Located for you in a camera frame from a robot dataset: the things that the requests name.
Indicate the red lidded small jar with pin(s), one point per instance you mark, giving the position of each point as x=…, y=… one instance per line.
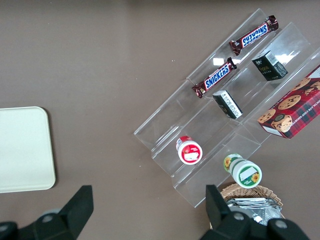
x=190, y=152

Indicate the light wicker basket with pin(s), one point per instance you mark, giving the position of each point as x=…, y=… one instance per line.
x=250, y=191

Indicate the beige rectangular tray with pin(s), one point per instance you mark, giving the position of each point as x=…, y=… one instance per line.
x=25, y=150

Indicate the Snickers chocolate bar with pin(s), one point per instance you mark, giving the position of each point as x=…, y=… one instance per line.
x=215, y=77
x=253, y=35

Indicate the red tartan cookie box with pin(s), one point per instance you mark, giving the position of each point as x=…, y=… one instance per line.
x=292, y=110

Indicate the crumpled foil pack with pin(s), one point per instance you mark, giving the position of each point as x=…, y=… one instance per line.
x=265, y=215
x=250, y=201

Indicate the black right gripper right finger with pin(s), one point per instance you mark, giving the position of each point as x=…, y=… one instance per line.
x=220, y=220

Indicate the small black carton box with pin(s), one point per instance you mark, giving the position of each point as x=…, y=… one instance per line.
x=228, y=105
x=270, y=67

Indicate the green sunflower lidded jar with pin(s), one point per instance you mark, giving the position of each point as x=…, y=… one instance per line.
x=246, y=175

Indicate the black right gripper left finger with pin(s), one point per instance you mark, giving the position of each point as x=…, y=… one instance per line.
x=75, y=212

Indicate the clear acrylic stepped display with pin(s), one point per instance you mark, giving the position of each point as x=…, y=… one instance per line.
x=220, y=140

